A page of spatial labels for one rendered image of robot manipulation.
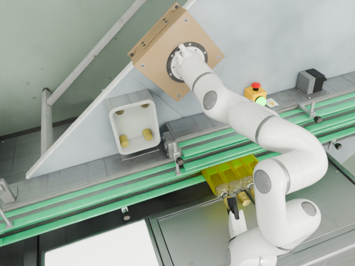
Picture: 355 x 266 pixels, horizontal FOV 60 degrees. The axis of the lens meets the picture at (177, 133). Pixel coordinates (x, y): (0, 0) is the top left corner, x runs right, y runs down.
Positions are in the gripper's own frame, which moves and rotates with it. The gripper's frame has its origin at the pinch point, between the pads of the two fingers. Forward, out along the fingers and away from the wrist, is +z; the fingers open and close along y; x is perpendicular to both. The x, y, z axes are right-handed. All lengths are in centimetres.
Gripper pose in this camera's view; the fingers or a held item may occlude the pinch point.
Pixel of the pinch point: (231, 206)
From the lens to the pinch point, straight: 119.8
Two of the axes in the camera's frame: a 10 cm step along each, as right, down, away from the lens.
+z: -0.5, -6.2, 7.9
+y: -0.7, -7.8, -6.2
